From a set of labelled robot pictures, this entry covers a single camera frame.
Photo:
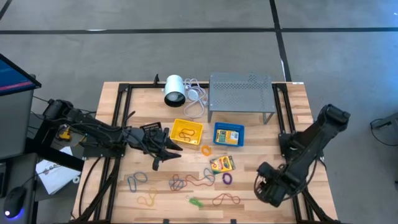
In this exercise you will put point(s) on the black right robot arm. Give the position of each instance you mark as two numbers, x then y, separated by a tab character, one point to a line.
311	140

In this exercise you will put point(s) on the black plastic basket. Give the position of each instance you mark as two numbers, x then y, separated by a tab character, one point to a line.
150	126

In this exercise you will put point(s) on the yellow plastic basket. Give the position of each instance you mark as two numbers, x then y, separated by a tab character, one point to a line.
196	137

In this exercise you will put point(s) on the computer monitor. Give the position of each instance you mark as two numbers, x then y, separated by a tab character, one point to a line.
15	124

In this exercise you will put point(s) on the yellow black hand tool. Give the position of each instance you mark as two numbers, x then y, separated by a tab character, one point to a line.
65	135

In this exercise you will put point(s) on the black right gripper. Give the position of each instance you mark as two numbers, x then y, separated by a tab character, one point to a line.
280	180

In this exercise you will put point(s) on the black computer mouse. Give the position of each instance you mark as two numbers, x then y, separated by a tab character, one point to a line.
14	200

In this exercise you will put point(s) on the blue rubber band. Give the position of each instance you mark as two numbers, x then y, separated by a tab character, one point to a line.
171	183
214	176
146	177
128	183

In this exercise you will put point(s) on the dark grey floor stand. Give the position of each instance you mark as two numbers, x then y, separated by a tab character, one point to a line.
388	121

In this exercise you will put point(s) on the blue plastic basket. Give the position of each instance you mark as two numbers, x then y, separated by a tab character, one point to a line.
230	126

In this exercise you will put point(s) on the white paper sheets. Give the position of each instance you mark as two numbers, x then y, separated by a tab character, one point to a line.
56	177

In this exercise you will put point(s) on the yellow rubber band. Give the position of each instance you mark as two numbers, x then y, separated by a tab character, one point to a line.
137	201

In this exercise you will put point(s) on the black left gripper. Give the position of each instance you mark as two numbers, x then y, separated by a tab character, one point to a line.
152	143

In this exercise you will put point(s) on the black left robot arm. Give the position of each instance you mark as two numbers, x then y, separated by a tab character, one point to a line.
93	127

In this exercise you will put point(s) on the grey perforated metal shelf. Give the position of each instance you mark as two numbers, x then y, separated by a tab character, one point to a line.
239	93

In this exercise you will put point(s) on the black office desk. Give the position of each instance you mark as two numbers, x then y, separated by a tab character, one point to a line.
6	174

